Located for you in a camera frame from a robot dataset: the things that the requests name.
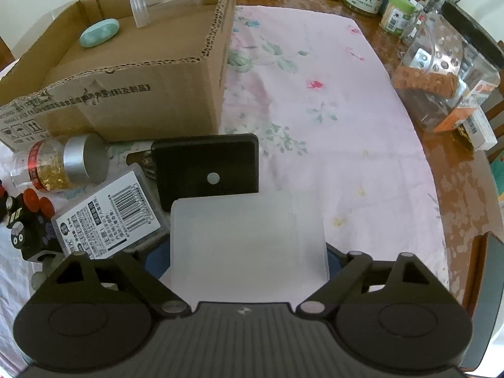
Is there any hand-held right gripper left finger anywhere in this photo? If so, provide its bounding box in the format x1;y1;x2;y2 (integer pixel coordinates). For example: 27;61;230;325
46;240;190;319

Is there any orange blister pack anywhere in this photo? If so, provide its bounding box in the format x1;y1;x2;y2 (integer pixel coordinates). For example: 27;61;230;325
394;65;459;97

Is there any clear jar with white lid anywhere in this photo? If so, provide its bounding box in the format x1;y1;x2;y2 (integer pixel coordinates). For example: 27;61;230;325
129;0;203;28

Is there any gold flake jar silver lid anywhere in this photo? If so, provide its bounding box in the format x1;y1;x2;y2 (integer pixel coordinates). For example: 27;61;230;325
10;134;109;193

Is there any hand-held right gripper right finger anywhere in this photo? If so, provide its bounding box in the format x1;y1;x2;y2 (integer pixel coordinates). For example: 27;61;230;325
295;243;442;319

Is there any translucent white plastic box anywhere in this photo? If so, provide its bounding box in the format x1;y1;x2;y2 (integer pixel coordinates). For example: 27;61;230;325
159;191;330;306

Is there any mint green oval soap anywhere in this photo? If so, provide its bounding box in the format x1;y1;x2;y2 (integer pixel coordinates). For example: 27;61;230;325
79;19;120;49

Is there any large clear container black lid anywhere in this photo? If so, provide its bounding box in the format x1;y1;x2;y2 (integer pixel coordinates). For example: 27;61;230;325
392;2;502;132

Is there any green lid jar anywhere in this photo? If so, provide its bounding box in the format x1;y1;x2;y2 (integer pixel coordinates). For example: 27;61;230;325
379;0;418;34

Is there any clear card box barcode label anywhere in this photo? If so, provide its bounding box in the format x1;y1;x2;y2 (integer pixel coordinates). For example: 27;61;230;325
51;164;171;261

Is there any pink floral cloth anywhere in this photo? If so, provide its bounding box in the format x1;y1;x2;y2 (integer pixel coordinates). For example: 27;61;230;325
0;6;450;363

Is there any black square box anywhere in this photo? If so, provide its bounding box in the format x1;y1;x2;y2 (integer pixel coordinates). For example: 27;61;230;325
151;134;260;212

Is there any small white box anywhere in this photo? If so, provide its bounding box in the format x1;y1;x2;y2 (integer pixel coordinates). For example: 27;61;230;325
461;106;497;152

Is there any cardboard box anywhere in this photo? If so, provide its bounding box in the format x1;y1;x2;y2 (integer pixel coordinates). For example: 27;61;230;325
0;0;238;152

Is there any silver blister pack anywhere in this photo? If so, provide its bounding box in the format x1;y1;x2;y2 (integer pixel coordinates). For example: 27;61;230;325
409;39;463;75

